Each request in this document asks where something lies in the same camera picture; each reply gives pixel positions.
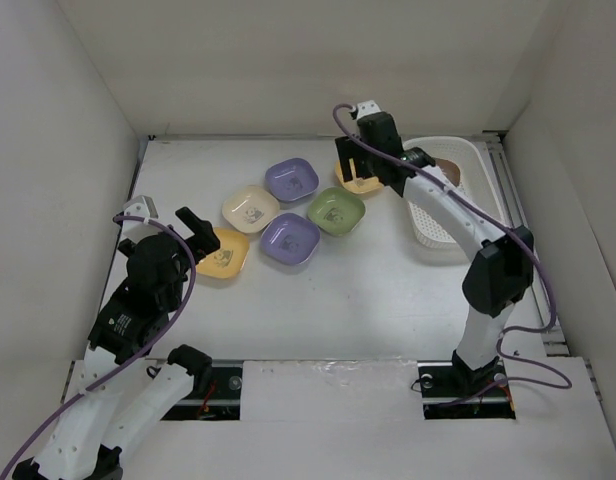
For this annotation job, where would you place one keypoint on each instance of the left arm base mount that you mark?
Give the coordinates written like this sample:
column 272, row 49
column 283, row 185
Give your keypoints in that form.
column 219, row 401

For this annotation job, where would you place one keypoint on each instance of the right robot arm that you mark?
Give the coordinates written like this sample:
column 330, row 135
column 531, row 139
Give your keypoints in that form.
column 500, row 268

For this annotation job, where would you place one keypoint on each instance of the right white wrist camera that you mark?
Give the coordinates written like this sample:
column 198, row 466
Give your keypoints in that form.
column 363, row 109

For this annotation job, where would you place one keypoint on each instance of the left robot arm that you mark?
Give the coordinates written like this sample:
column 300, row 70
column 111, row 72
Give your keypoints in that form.
column 87, row 437

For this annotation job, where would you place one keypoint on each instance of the purple panda plate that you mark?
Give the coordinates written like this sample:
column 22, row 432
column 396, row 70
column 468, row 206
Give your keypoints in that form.
column 290, row 239
column 291, row 179

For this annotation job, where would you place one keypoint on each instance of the near yellow panda plate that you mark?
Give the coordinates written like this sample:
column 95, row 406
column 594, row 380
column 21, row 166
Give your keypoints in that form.
column 228, row 261

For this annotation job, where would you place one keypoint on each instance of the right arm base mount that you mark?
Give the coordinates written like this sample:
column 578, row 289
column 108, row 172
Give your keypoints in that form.
column 447, row 394

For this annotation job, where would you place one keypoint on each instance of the green panda plate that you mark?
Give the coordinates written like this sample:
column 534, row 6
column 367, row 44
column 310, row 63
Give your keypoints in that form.
column 336, row 211

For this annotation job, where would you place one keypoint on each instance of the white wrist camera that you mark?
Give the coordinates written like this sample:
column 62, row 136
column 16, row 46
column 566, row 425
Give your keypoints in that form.
column 363, row 109
column 142, row 207

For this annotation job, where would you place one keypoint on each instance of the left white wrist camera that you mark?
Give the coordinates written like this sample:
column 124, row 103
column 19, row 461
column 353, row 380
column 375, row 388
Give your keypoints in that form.
column 142, row 207

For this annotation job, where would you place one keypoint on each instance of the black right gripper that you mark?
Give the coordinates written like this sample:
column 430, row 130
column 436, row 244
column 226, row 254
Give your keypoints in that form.
column 351, row 148

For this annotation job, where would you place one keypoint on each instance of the far purple panda plate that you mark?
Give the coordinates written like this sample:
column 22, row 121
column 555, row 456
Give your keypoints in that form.
column 291, row 179

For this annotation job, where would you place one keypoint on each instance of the cream panda plate on table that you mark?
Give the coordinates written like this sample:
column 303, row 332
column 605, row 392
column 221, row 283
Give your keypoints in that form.
column 250, row 209

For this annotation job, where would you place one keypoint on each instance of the yellow panda plate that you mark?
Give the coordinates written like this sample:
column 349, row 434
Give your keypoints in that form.
column 358, row 185
column 228, row 261

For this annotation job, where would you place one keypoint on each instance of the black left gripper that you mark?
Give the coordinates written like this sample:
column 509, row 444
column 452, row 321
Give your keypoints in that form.
column 204, row 239

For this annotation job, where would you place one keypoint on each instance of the white perforated plastic bin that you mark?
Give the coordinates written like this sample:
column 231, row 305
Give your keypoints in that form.
column 473, row 180

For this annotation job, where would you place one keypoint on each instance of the far yellow panda plate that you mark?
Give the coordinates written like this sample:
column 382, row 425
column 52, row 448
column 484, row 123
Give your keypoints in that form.
column 358, row 185

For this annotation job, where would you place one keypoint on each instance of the brown panda plate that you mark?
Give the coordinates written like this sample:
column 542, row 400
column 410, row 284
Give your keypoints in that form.
column 447, row 171

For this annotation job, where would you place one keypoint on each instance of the near purple panda plate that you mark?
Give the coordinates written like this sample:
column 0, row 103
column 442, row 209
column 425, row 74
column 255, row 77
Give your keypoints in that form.
column 290, row 239

